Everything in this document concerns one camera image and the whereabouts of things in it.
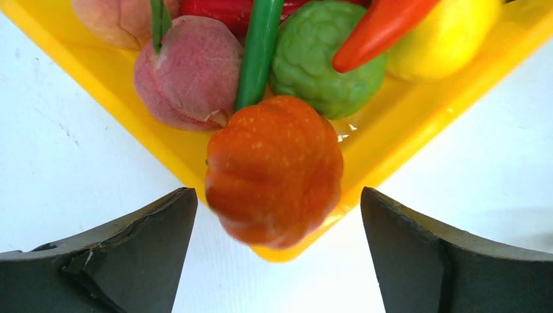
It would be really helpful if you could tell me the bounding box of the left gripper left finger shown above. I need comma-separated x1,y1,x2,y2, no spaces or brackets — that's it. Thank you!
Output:
1,188,198,312

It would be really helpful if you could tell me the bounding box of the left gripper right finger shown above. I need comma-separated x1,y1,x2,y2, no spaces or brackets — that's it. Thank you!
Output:
361,187,552,312

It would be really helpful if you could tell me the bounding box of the orange pumpkin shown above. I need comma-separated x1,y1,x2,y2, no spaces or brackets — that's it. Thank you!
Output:
205,95,344,250

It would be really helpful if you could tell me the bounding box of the green cabbage ball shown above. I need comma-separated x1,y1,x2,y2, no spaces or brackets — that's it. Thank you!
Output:
269,1,386,120

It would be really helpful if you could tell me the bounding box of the orange carrot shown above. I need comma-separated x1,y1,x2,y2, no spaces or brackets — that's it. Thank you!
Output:
332,0,439,73

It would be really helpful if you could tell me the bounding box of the green bean pod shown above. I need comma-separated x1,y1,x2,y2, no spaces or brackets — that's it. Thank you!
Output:
235,0,284,111

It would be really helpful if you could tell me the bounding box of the yellow plastic tray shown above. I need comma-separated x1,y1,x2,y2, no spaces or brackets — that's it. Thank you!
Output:
1,1,552,263

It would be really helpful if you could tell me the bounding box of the pink peach in tray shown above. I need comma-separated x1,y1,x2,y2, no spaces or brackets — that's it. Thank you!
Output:
133,15,243,132

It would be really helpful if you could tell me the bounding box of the yellow pepper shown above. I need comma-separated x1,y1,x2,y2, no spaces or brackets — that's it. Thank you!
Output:
387,0,503,83

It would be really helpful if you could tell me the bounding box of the small peach tray corner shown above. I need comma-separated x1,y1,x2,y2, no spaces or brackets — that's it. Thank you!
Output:
70,0,151,50

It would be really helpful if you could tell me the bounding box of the red chili pepper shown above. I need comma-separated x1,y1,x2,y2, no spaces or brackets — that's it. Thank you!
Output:
180,0,372,37

